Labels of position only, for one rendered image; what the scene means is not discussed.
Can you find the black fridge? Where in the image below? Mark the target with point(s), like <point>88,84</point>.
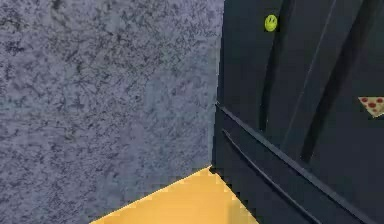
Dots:
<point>246,83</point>

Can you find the yellow smiley face magnet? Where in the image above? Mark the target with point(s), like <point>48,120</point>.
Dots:
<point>271,23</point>

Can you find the pizza slice magnet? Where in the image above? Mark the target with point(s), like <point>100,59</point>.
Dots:
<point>374,105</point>

